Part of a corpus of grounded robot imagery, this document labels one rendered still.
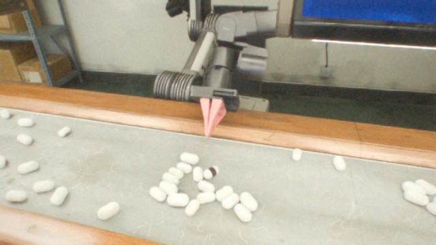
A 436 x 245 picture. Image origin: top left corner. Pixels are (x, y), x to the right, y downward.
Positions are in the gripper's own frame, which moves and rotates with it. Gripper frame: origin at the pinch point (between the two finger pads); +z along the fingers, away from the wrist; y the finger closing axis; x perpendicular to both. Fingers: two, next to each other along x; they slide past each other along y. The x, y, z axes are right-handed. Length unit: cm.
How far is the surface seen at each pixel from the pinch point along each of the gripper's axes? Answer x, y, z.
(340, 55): 157, 57, -125
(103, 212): -12.7, -10.9, 18.8
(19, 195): -12.7, -27.3, 19.1
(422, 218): -2.9, 39.2, 10.1
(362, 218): -4.5, 29.7, 12.0
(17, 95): 7, -59, -5
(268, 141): 6.1, 12.6, -1.8
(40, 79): 131, -190, -63
